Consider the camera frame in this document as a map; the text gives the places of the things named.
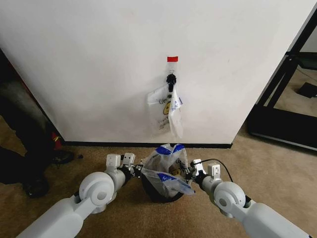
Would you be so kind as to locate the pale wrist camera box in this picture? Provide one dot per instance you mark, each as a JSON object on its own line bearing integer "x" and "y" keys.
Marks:
{"x": 129, "y": 159}
{"x": 199, "y": 166}

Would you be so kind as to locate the clear printed flat garbage bag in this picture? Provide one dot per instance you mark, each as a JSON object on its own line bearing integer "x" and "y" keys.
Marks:
{"x": 157, "y": 111}

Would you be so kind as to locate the black flat floor object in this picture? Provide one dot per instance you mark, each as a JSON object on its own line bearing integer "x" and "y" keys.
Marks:
{"x": 307, "y": 89}

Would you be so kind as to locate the black baseboard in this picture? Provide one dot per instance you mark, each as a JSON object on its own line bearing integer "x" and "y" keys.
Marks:
{"x": 148, "y": 144}

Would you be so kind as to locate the small black floor scrap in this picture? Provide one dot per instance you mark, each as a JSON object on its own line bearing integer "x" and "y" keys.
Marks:
{"x": 80, "y": 156}

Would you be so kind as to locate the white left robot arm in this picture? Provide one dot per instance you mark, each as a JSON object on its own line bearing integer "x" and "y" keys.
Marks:
{"x": 74, "y": 208}

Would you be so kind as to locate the red object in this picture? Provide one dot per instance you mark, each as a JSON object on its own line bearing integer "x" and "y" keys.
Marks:
{"x": 56, "y": 140}

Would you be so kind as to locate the white crumpled garbage bag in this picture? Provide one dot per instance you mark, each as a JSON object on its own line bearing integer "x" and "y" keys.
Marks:
{"x": 175, "y": 116}

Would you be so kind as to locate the black metal frame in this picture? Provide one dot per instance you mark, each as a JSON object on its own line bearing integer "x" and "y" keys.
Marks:
{"x": 272, "y": 119}

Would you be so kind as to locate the red tape strip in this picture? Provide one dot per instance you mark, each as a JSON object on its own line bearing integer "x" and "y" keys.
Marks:
{"x": 173, "y": 59}

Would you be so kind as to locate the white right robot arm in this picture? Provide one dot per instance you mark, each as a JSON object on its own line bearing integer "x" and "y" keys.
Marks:
{"x": 247, "y": 210}

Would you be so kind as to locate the clear blue-printed garbage bag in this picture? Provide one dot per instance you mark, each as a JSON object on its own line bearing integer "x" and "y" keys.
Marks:
{"x": 162, "y": 161}

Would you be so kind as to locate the black wall hook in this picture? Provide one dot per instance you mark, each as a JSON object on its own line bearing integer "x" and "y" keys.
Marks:
{"x": 171, "y": 80}

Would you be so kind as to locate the person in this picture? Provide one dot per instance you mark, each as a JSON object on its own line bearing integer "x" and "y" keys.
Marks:
{"x": 22, "y": 138}

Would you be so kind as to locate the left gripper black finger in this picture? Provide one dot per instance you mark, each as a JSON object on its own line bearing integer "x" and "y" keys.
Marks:
{"x": 139, "y": 166}
{"x": 137, "y": 174}

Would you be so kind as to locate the clear adhesive hook plate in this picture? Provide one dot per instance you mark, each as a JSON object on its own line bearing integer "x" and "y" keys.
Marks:
{"x": 172, "y": 68}

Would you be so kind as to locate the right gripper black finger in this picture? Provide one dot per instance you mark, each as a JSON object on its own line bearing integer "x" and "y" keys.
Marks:
{"x": 189, "y": 179}
{"x": 187, "y": 169}

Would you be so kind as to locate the black round trash bin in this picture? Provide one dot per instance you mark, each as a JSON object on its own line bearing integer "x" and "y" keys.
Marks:
{"x": 158, "y": 194}

